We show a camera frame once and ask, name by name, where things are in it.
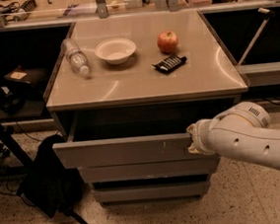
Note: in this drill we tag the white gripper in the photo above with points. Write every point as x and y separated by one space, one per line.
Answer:
201 137

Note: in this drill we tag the grey top drawer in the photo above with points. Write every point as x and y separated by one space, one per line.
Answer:
127 136

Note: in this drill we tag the grey drawer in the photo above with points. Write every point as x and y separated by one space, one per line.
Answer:
141 193
127 136
200 165

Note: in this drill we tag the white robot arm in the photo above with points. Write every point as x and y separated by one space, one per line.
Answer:
239 133

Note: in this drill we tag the grey drawer cabinet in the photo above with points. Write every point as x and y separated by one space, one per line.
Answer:
208 77

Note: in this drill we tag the grey bottom drawer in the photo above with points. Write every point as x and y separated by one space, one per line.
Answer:
141 193

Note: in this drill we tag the grey middle drawer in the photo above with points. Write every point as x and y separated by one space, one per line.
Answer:
200 165

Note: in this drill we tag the black snack bar wrapper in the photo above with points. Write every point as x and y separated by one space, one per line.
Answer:
170 64

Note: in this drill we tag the red apple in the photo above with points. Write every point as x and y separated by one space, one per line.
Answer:
167 41

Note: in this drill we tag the white bowl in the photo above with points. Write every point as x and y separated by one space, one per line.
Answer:
115 50

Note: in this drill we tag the clear plastic water bottle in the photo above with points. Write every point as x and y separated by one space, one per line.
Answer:
77 59

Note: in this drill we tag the black backpack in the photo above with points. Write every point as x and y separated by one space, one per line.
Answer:
49 185

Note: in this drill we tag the white leaning stick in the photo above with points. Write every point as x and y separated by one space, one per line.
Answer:
266 13

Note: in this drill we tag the black box with label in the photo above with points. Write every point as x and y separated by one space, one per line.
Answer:
24 80

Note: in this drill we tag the black tripod stand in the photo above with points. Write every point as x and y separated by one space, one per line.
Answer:
7 143

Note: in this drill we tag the black ribbed tool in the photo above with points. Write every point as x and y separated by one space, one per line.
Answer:
25 10

